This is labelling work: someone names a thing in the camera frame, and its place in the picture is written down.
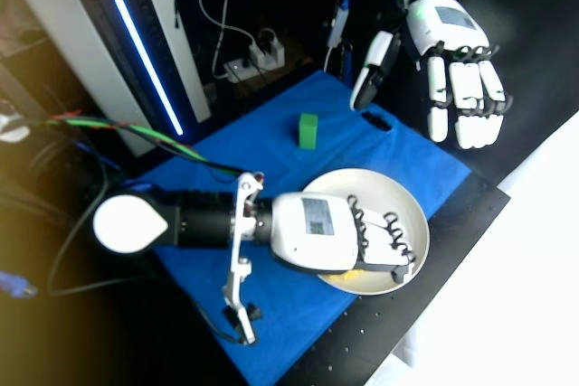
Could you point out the white adapter with blue plug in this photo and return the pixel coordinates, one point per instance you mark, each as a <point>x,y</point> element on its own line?
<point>338,24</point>

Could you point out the blue connector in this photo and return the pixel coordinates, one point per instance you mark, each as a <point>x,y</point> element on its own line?
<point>16,284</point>

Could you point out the white column with light strip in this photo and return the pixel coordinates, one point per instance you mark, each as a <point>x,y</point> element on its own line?
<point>68,42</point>

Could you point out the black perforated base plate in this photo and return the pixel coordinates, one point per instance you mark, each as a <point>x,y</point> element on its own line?
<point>384,327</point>

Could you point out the yellow object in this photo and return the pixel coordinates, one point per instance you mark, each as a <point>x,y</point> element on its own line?
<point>350,275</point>

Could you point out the white power strip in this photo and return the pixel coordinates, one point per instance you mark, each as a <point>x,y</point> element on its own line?
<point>253,63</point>

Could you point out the white round bowl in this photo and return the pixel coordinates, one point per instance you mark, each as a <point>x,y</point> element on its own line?
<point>384,191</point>

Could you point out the blue cloth bag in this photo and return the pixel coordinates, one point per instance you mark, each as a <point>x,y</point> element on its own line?
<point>271,160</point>

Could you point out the green cube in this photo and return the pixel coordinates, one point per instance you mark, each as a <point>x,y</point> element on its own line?
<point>307,133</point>

